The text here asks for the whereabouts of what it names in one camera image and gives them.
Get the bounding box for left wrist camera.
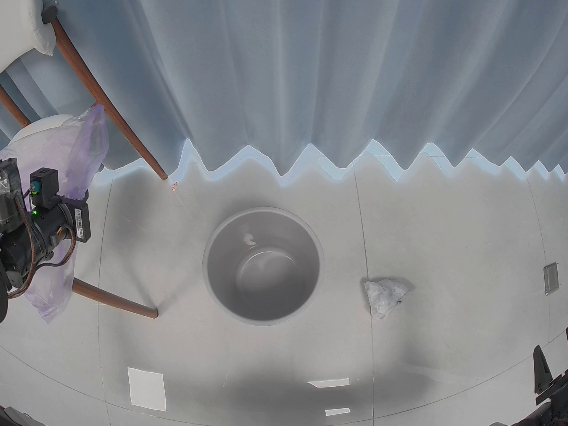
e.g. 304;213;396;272
29;167;88;212

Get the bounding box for pale blue curtain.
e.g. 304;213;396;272
0;0;568;182

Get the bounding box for white cushioned wooden chair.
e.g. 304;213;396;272
0;0;169;319

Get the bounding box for crumpled white paper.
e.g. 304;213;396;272
364;278;410;320

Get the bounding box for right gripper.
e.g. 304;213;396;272
512;327;568;426

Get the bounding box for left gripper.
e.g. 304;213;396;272
35;201;92;262

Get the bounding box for purple plastic bag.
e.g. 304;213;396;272
0;106;110;324

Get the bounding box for white trash bin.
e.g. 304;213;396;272
203;207;327;326

